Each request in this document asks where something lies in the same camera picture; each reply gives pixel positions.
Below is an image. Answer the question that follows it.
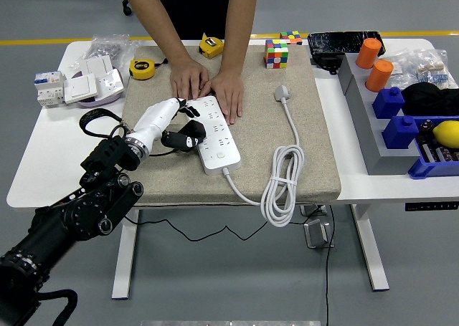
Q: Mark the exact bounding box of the black table control panel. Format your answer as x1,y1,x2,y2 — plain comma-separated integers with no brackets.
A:
404,202,459,213

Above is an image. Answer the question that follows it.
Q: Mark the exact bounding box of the small black device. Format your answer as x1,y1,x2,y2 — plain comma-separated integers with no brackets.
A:
310,53,341,75

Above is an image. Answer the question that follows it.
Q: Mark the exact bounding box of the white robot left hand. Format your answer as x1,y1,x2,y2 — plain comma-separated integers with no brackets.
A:
131,96,206,151

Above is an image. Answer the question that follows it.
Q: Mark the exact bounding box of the person's right hand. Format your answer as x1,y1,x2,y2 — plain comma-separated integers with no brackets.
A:
169,59,211,101

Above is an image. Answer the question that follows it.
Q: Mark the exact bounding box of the blue plastic bin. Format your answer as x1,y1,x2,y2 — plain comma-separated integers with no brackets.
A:
407,115,459,180

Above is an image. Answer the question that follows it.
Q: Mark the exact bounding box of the white wall socket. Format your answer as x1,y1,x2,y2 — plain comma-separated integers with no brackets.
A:
95,69,126,96

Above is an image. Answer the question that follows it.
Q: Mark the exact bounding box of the clear bag of blue-white parts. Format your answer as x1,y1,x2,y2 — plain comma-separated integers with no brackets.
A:
412,48,451,90

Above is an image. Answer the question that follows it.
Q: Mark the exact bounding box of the thin black adapter cord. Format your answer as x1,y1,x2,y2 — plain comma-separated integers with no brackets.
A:
123,150,306,241

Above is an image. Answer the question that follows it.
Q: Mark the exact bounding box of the white power cord with plug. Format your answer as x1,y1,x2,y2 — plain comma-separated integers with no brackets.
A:
222,84,306,229

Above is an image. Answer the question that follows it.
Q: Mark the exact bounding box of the purple bowl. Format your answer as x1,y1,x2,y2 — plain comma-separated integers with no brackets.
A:
71,67,125,109

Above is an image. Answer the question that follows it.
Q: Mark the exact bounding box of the blue block with knob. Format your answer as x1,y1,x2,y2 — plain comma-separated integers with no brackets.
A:
381,115,421,150
372,86,407,120

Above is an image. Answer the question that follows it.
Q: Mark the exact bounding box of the black floor cable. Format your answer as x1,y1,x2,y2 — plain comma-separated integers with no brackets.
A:
324,204,336,326

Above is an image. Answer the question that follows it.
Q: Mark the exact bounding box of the black cloth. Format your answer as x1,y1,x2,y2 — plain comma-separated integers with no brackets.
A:
401,82,459,118

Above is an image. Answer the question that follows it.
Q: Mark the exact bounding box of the squarish yellow tape measure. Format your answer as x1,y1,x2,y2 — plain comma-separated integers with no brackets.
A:
199,32,225,60

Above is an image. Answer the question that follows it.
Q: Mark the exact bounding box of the black plug adapter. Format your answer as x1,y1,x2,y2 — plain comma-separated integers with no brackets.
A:
178,120,207,140

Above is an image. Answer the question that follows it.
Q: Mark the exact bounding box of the round yellow tape measure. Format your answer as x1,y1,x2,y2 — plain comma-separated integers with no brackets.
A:
129,57,169,80

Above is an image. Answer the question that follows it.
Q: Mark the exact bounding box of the person's left hand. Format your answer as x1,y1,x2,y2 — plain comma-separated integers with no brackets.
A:
200,69,245,126

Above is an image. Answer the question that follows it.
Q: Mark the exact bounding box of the large colourful puzzle cube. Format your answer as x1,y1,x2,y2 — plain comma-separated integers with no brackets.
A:
265,39,290,70

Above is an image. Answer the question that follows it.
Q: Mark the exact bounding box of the clear bag of metal screws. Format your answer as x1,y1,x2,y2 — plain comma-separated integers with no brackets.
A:
81,34,131,64

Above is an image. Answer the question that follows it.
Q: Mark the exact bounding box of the grey stepped stand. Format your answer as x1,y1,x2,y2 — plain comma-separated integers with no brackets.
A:
336,52,431,176

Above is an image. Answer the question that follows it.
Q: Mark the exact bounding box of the large silver metal bracket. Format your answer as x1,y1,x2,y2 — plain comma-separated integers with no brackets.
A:
303,218,335,250

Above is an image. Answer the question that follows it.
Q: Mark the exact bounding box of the white power strip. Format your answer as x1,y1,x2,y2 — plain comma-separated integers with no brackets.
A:
184,95,242,176

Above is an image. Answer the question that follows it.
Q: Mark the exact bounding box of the person's torso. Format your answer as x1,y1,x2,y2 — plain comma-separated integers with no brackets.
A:
150,0,234,40

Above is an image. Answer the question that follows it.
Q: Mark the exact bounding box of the white circuit breaker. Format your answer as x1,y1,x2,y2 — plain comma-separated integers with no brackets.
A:
34,70,67,108

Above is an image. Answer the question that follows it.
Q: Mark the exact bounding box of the small colourful puzzle cube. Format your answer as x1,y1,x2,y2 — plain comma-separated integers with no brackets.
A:
279,31,303,47

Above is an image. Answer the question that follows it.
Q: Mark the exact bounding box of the clear bag of white parts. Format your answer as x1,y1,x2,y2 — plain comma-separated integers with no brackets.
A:
389,52,420,87

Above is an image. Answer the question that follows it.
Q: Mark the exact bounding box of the orange cylinder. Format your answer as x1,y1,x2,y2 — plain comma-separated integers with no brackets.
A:
365,59,394,93
355,37,383,69

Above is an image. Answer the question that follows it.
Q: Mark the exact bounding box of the grey-brown mat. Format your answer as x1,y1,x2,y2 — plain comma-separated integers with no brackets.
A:
107,44,342,208

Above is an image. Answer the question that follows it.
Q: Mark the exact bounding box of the black cracked flat device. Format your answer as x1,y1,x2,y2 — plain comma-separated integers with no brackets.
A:
307,31,387,57

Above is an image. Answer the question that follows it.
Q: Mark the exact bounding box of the yellow lemon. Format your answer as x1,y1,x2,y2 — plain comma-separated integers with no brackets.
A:
432,120,459,149

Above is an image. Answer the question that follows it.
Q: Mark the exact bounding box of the white table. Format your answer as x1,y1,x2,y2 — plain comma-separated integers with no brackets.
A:
6,38,459,301

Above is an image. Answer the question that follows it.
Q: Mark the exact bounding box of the white wall switch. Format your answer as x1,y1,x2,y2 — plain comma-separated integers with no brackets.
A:
73,55,115,80
63,73,100,104

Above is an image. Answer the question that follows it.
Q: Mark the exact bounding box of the small silver metal bracket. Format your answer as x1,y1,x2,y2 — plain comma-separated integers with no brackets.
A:
300,203,329,218

